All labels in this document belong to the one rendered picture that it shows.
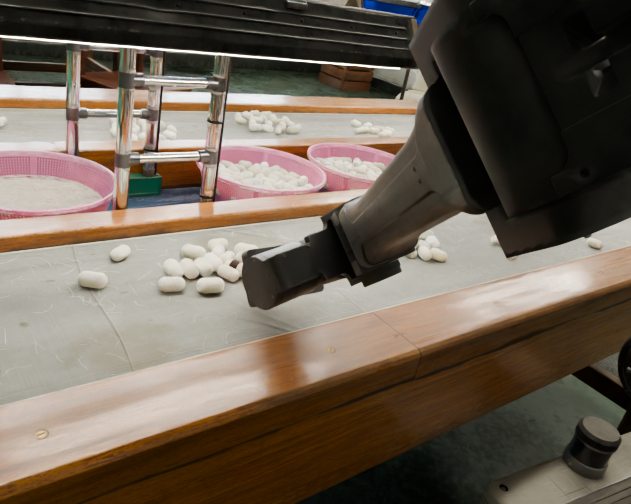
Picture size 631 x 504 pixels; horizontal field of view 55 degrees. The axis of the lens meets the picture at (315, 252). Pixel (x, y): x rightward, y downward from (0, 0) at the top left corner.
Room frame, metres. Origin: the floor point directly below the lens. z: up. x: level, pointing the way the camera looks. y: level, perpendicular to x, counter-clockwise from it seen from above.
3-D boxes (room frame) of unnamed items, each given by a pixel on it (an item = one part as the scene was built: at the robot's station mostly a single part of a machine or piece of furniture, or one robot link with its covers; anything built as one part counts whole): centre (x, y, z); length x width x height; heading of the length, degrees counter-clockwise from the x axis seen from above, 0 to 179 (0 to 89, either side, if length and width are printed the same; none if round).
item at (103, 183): (0.88, 0.47, 0.72); 0.27 x 0.27 x 0.10
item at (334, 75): (6.83, 0.06, 0.32); 0.42 x 0.42 x 0.64; 43
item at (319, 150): (1.36, -0.07, 0.72); 0.27 x 0.27 x 0.10
